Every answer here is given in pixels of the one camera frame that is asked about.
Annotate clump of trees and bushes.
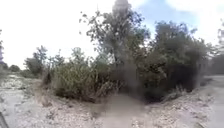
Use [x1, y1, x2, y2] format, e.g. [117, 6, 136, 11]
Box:
[41, 0, 214, 104]

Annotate pale dirt gravel path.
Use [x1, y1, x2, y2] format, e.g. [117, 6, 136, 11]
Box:
[0, 73, 224, 128]

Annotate low distant bushes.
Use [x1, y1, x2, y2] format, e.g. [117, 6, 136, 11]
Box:
[0, 44, 48, 79]

